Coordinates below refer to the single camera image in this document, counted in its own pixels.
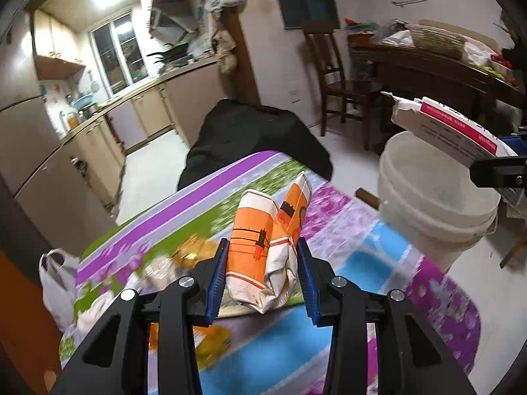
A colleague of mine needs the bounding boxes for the colourful printed tablecloth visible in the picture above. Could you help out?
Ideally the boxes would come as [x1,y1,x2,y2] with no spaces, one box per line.
[59,150,482,395]

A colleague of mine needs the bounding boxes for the beige kitchen counter cabinets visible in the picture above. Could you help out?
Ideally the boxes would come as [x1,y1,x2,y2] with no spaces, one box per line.
[62,55,231,153]

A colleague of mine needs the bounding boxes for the black wok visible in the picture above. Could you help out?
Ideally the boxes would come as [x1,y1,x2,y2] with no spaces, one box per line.
[146,43,190,60]

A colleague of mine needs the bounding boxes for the orange white carton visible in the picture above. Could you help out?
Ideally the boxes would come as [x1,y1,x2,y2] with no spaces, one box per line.
[224,171,312,315]

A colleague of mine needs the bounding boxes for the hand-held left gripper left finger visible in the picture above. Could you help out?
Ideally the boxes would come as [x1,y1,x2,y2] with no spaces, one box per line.
[49,239,230,395]

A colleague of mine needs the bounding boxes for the woven basket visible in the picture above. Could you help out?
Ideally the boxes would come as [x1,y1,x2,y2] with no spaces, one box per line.
[405,24,468,59]

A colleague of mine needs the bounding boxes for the beige refrigerator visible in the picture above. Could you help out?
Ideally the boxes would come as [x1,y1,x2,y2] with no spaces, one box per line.
[0,8,126,219]

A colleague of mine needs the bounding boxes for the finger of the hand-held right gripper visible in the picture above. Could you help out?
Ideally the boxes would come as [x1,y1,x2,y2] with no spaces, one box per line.
[471,156,527,190]
[503,125,527,157]

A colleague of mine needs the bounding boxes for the white plastic bag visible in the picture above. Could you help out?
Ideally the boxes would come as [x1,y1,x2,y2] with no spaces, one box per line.
[39,249,81,332]

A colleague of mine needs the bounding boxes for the beige wall cabinet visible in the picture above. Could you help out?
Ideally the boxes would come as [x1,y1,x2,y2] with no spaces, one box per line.
[33,8,87,81]

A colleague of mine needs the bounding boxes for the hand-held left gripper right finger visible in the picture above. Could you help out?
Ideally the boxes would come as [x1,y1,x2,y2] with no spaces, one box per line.
[296,238,478,395]

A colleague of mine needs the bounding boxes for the white box with pink edge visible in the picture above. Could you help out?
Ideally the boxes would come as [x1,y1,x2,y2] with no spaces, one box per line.
[391,95,519,169]

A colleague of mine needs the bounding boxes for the kitchen window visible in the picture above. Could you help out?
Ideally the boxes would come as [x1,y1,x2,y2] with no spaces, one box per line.
[88,12,150,95]

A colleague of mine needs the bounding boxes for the white plastic bucket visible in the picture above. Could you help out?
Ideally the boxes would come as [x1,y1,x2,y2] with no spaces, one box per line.
[378,131,502,272]

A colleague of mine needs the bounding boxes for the black cloth-covered object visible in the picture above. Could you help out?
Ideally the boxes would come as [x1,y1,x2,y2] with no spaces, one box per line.
[178,99,333,192]

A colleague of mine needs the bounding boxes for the hanging plastic bags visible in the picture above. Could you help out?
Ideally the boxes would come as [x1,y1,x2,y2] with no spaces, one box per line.
[204,0,248,75]

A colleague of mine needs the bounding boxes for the dark wooden table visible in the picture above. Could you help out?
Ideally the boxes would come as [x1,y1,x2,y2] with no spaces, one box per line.
[349,43,527,153]

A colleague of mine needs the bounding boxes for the gold cigarette pack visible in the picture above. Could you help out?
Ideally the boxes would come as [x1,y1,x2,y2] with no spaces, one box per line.
[173,234,219,270]

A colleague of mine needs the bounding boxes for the dark wooden chair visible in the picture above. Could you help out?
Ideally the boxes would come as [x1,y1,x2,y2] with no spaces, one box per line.
[304,20,381,136]

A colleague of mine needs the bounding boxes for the range hood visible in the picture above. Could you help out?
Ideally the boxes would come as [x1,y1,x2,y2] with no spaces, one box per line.
[148,8,198,44]

